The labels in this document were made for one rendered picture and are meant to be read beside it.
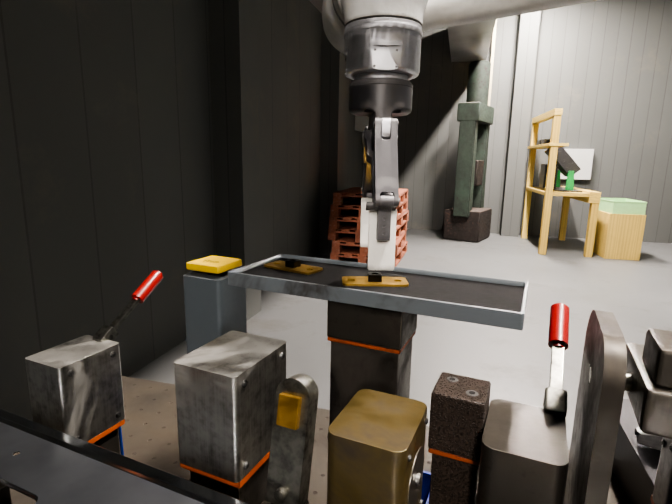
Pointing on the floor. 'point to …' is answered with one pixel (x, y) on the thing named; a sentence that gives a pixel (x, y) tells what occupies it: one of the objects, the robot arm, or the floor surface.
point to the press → (472, 161)
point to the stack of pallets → (350, 204)
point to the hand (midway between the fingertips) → (375, 248)
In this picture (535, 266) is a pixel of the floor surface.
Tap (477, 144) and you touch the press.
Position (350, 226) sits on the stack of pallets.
